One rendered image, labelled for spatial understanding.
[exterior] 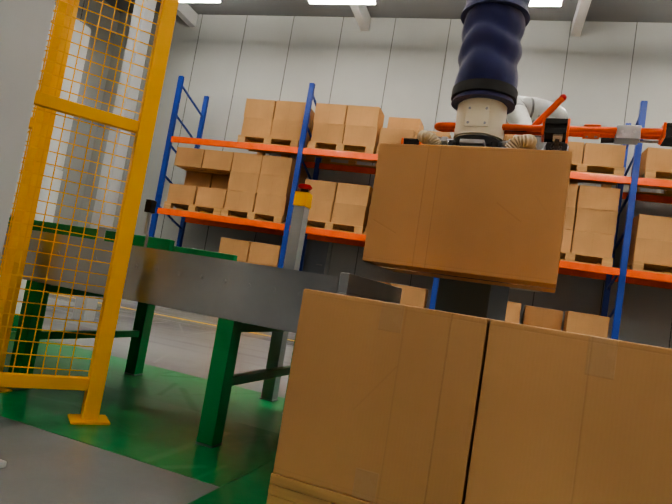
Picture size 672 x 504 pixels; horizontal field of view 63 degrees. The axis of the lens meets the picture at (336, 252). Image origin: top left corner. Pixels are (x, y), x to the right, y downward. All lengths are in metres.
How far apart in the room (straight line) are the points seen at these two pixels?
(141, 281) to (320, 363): 0.98
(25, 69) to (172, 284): 0.79
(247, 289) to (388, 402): 0.78
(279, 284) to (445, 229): 0.55
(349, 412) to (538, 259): 0.81
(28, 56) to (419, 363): 1.17
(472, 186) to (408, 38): 10.15
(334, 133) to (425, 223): 8.27
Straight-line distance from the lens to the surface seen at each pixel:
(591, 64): 11.52
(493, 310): 2.60
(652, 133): 2.01
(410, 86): 11.42
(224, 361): 1.82
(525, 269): 1.72
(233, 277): 1.82
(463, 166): 1.80
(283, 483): 1.27
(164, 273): 1.97
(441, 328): 1.13
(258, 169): 10.29
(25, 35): 1.59
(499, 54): 2.05
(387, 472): 1.19
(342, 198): 9.64
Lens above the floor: 0.54
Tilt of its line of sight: 4 degrees up
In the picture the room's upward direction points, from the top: 9 degrees clockwise
